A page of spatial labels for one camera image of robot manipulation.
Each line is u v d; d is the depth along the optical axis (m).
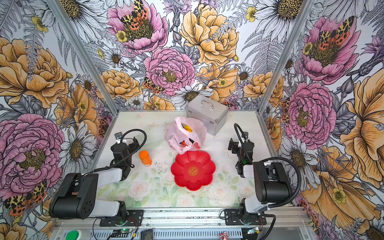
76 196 0.44
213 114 1.01
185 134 0.73
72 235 0.63
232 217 0.74
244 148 0.73
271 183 0.47
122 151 0.69
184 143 0.87
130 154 0.75
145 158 0.86
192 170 0.91
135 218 0.74
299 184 0.43
